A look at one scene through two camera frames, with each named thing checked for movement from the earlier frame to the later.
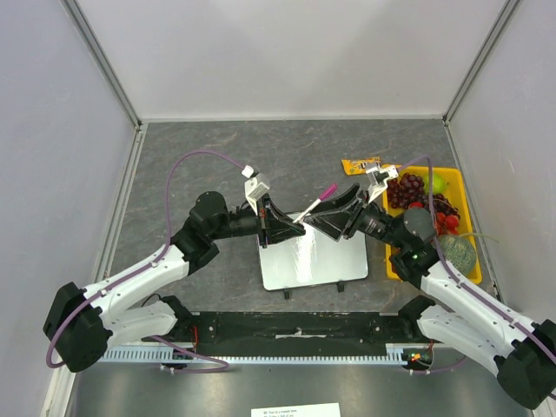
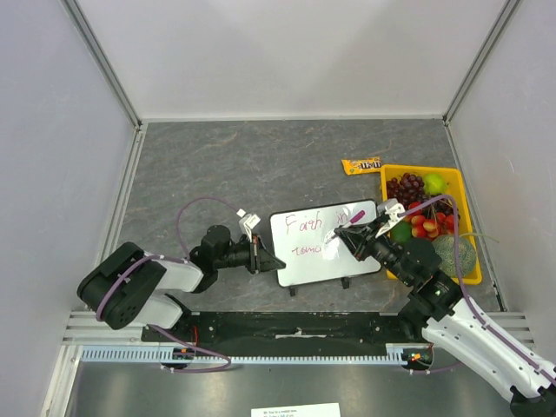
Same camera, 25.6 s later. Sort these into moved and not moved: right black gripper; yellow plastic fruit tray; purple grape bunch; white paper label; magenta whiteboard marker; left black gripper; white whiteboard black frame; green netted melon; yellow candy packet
Moved: magenta whiteboard marker; left black gripper; right black gripper
Not moved: green netted melon; yellow candy packet; white paper label; yellow plastic fruit tray; white whiteboard black frame; purple grape bunch
